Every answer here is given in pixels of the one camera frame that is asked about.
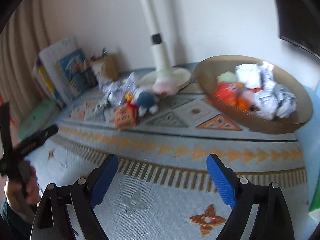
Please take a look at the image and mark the white desk lamp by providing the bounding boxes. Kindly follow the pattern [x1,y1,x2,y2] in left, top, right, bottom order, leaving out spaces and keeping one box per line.
[140,0,191,90]

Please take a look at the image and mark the blue cover book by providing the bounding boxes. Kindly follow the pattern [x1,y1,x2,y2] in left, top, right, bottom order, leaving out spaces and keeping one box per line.
[59,49,88,98]

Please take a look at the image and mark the blue white plush toy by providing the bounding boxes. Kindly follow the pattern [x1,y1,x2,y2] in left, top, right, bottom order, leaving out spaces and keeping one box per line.
[125,86,159,118]

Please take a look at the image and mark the orange mandarin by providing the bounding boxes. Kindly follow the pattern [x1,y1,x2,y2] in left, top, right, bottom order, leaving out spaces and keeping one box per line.
[237,96,252,111]

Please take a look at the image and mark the pastel dango plush skewer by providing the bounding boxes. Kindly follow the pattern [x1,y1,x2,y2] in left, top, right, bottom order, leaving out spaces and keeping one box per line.
[217,72,254,106]

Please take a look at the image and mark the green notebook stack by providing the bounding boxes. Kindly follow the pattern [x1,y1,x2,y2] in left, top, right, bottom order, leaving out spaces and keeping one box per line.
[18,99,60,140]

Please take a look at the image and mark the paper ball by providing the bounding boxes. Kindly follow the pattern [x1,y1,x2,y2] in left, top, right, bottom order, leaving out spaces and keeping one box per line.
[235,63,262,89]
[97,72,139,108]

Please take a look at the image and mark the person's left hand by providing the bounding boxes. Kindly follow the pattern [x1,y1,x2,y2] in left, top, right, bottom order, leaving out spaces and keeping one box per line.
[4,166,41,213]

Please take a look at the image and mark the black mesh pen holder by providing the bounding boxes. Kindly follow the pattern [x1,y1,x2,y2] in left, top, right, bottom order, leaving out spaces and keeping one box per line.
[84,67,98,88]

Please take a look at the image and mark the green plastic package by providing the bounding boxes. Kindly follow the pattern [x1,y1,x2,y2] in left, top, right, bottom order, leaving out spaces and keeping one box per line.
[308,187,320,223]

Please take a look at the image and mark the gold ribbed bowl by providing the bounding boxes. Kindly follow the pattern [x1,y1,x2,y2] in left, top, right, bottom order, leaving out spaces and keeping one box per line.
[194,55,313,134]

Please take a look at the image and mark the patterned blue woven mat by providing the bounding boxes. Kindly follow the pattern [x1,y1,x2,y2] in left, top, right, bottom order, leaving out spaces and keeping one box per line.
[28,80,315,239]

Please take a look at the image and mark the tan cylindrical pen holder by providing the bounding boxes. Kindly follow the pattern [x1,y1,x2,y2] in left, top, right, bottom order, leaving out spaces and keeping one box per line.
[90,48,119,83]

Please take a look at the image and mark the pink plush at lamp base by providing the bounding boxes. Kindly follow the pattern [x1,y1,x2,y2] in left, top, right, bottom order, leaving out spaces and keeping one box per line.
[152,76,179,96]

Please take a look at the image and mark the beige curtain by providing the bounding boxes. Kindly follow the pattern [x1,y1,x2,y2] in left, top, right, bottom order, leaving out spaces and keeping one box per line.
[1,0,50,125]

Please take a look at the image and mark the dark monitor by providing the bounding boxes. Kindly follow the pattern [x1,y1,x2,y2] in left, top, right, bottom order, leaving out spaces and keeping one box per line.
[276,0,319,58]

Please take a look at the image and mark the paper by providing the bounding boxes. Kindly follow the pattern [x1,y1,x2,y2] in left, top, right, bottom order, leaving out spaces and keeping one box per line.
[254,61,278,120]
[273,84,297,118]

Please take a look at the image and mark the red snack bag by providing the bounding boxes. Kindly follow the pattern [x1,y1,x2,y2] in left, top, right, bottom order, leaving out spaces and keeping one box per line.
[214,81,244,106]

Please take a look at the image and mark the paper ball back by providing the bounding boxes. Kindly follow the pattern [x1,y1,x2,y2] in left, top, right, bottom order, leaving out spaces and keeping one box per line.
[97,72,139,108]

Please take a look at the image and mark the tall white workbook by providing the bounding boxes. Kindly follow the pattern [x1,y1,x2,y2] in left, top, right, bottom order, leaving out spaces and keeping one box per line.
[39,37,78,105]

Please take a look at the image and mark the yellow cover book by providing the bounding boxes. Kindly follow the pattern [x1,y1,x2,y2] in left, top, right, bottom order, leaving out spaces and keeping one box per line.
[32,57,65,108]

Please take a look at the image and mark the crumpled paper ball in bowl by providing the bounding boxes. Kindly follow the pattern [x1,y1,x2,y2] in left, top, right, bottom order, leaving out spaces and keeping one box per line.
[235,63,262,89]

